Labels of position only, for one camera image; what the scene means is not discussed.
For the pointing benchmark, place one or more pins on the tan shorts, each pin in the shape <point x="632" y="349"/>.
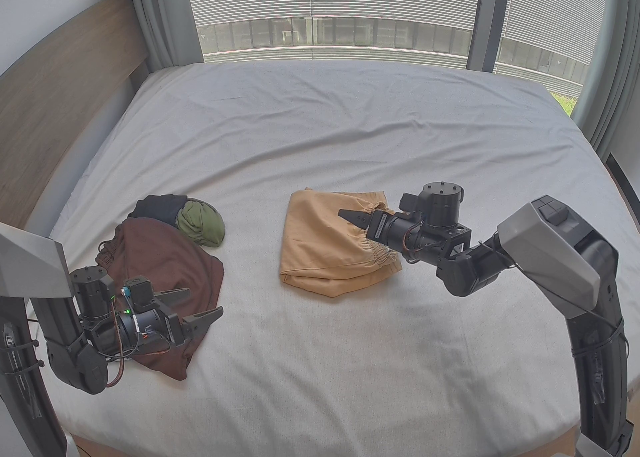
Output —
<point x="320" y="245"/>

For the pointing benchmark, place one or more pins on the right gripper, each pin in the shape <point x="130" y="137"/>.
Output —
<point x="395" y="230"/>

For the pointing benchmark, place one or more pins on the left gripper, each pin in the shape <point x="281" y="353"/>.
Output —
<point x="150" y="330"/>

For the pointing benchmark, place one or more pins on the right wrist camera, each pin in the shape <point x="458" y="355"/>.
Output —
<point x="409" y="203"/>

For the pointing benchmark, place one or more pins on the green garment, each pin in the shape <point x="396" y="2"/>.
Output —
<point x="202" y="225"/>

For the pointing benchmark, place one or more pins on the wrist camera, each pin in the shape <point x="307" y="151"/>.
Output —
<point x="409" y="203"/>
<point x="137" y="292"/>

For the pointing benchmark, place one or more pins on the bed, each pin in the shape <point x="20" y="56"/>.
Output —
<point x="400" y="145"/>

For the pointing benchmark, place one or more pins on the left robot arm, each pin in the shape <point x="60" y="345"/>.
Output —
<point x="40" y="265"/>

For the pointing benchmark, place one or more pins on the brown garment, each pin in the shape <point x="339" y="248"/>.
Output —
<point x="165" y="260"/>

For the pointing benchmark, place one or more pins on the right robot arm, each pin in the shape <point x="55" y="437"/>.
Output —
<point x="550" y="255"/>

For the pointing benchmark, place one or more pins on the black garment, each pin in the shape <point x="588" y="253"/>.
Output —
<point x="155" y="207"/>

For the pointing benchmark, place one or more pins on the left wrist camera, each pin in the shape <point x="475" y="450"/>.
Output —
<point x="137" y="292"/>

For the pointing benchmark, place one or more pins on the grey-green curtain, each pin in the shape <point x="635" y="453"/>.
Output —
<point x="615" y="44"/>
<point x="160" y="4"/>

